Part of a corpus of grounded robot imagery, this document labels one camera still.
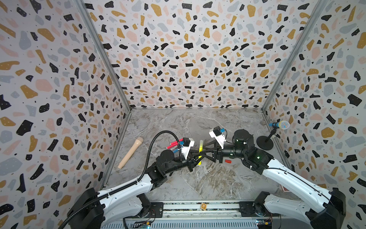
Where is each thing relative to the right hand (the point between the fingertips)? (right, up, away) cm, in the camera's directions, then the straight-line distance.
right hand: (203, 151), depth 65 cm
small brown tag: (+1, -31, +9) cm, 32 cm away
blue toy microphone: (+45, +12, +13) cm, 48 cm away
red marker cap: (+18, -12, +26) cm, 34 cm away
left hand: (+2, -2, +2) cm, 3 cm away
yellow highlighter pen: (-1, 0, +1) cm, 2 cm away
